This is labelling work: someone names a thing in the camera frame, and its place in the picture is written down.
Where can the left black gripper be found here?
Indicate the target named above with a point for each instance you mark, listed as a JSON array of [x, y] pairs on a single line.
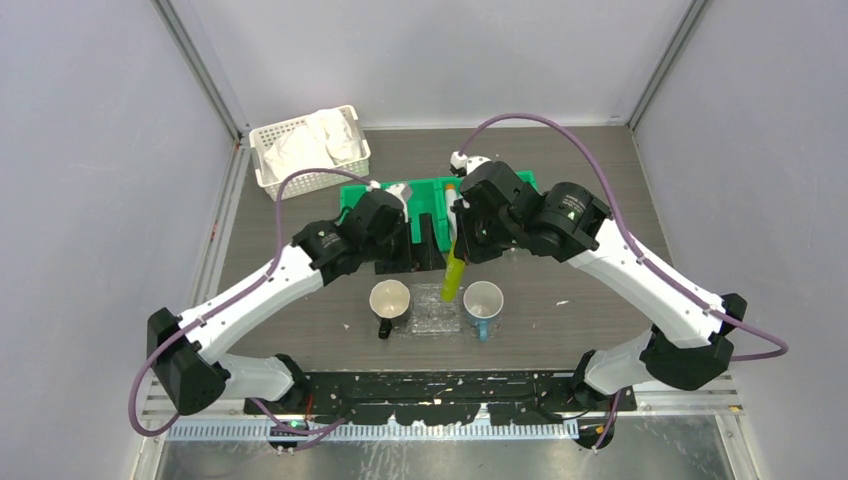
[[426, 259]]

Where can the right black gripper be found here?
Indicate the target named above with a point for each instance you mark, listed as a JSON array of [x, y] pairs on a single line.
[[466, 247]]

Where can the yellow toothpaste tube red cap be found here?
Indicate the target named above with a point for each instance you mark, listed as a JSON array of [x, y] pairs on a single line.
[[454, 271]]

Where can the white toothpaste tube orange cap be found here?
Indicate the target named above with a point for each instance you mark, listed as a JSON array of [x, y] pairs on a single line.
[[451, 196]]

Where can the black mug cream inside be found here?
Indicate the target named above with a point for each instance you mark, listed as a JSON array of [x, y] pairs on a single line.
[[391, 303]]

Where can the clear oval textured tray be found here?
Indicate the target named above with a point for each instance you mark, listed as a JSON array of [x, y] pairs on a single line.
[[431, 316]]

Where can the green compartment organizer bin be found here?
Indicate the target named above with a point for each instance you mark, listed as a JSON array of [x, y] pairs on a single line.
[[428, 198]]

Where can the blue mug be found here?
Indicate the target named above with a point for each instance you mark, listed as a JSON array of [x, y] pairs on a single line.
[[482, 302]]

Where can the white plastic basket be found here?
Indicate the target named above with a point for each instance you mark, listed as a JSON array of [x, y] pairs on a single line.
[[261, 138]]

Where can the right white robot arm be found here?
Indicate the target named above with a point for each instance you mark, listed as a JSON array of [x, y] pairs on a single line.
[[686, 346]]

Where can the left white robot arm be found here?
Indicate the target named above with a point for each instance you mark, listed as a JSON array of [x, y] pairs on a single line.
[[189, 353]]

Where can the white cloth in basket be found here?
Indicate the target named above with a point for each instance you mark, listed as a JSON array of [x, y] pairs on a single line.
[[324, 140]]

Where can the white slotted cable duct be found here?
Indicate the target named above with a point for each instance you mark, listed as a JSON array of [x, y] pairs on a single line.
[[256, 430]]

